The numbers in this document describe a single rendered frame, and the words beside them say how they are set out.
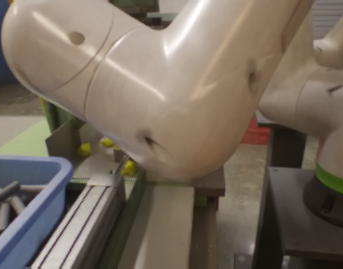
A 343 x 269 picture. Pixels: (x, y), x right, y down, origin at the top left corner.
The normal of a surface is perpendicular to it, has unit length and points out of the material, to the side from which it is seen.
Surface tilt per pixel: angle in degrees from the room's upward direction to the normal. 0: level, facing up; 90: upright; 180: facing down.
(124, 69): 56
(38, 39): 73
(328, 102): 82
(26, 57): 91
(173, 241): 0
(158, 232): 0
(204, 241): 0
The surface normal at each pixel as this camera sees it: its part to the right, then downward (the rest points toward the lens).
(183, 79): -0.09, -0.23
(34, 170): -0.14, 0.26
